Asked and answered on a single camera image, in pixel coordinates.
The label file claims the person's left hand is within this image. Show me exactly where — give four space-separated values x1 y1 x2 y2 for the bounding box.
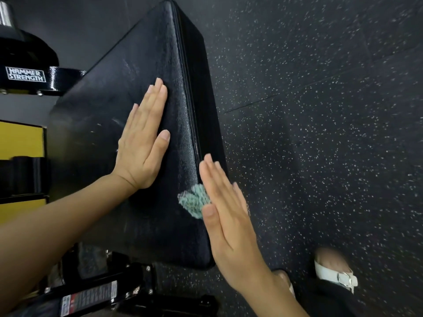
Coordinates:
112 77 171 192

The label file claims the person's right hand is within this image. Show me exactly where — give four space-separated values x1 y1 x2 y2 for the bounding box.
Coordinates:
199 154 274 294

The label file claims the green cleaning cloth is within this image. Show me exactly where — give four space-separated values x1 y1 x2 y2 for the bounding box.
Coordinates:
178 184 212 220

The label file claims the person's left forearm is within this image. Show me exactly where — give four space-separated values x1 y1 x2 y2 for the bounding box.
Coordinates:
0 173 138 317

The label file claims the black padded bench cushion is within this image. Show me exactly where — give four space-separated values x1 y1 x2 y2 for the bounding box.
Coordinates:
46 0 229 271

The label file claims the person's left foot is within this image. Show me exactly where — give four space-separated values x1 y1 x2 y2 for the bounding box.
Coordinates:
274 269 297 299

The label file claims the person's foot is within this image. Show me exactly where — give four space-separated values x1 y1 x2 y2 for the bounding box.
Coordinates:
314 247 354 278
274 269 297 299

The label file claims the person's right foot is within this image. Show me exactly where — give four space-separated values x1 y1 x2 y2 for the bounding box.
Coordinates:
314 247 354 278

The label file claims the yellow machine panel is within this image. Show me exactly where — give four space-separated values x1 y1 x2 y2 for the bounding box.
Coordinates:
0 120 47 225

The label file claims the white buckled sandal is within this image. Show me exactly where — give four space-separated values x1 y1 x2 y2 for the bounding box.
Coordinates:
314 259 359 294

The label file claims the black trouser leg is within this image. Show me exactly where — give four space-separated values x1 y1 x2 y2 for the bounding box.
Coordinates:
297 277 365 317

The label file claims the chrome bar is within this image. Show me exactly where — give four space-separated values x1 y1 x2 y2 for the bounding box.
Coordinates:
0 1 14 29

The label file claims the black bench base frame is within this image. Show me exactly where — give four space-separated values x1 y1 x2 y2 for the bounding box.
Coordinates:
7 242 219 317

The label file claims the black gym machine frame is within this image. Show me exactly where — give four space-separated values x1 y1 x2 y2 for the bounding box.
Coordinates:
0 26 87 97

